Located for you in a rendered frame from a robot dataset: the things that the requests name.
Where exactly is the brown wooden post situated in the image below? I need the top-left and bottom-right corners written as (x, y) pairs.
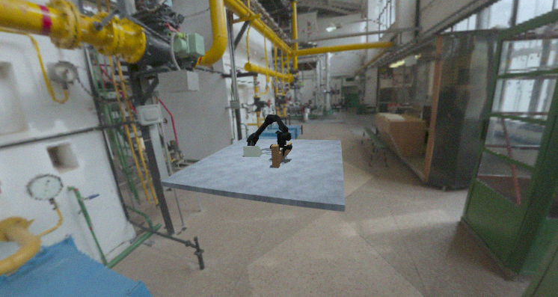
top-left (271, 144), bottom-right (280, 168)

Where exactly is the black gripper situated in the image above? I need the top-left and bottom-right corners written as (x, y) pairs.
top-left (277, 139), bottom-right (292, 156)

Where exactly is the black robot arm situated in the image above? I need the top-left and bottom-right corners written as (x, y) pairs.
top-left (247, 114), bottom-right (291, 146)

